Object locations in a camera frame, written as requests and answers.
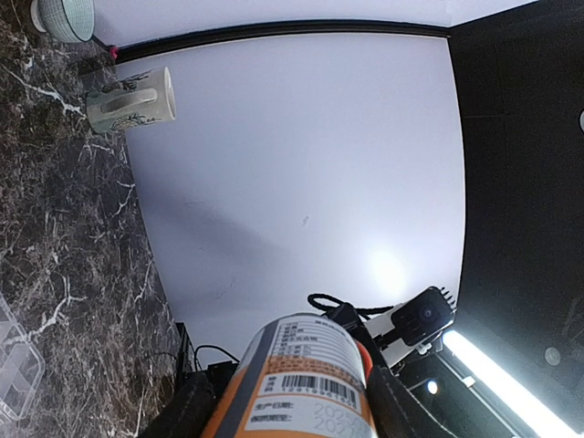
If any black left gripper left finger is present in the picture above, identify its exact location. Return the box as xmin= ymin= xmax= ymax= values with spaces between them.
xmin=145 ymin=372 xmax=216 ymax=438

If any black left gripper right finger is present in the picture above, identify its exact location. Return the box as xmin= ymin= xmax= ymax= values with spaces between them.
xmin=367 ymin=365 xmax=455 ymax=438

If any orange pill bottle grey cap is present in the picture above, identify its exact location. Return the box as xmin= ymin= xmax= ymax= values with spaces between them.
xmin=202 ymin=313 xmax=377 ymax=438

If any clear plastic pill organizer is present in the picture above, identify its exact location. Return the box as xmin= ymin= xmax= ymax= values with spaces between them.
xmin=0 ymin=297 xmax=46 ymax=424

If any white light bar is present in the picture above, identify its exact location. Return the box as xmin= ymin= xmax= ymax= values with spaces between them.
xmin=443 ymin=330 xmax=579 ymax=438

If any cream ceramic mug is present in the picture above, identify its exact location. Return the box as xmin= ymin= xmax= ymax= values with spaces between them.
xmin=86 ymin=67 xmax=177 ymax=134

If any small teal patterned bowl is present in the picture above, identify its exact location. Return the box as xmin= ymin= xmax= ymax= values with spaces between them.
xmin=30 ymin=0 xmax=95 ymax=43

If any top external camera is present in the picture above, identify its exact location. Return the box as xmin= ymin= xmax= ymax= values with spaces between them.
xmin=391 ymin=287 xmax=456 ymax=347

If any black right frame post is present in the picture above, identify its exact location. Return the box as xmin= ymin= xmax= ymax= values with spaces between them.
xmin=109 ymin=19 xmax=450 ymax=65

